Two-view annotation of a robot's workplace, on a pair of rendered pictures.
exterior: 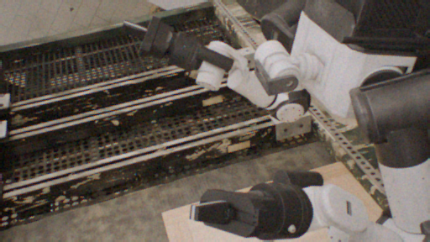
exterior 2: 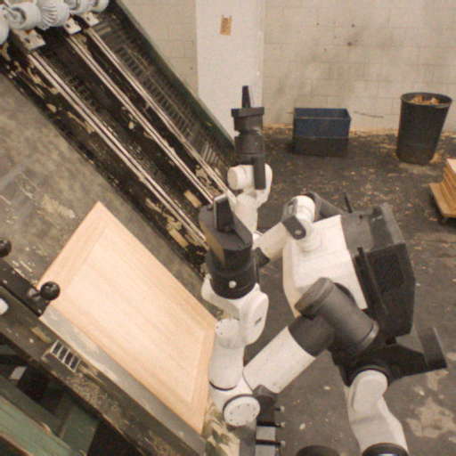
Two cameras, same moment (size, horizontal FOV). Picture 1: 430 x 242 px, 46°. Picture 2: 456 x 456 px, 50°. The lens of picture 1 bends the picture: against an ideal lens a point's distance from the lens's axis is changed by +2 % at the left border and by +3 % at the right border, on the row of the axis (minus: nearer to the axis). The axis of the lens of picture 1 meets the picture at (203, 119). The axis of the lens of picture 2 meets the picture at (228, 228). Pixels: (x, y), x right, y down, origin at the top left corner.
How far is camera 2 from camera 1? 0.33 m
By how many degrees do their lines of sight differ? 16
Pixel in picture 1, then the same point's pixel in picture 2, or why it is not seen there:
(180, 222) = (102, 220)
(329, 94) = (305, 266)
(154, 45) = (245, 118)
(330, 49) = (335, 248)
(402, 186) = (282, 354)
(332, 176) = (207, 321)
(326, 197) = (260, 298)
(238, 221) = (227, 236)
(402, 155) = (308, 337)
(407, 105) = (347, 316)
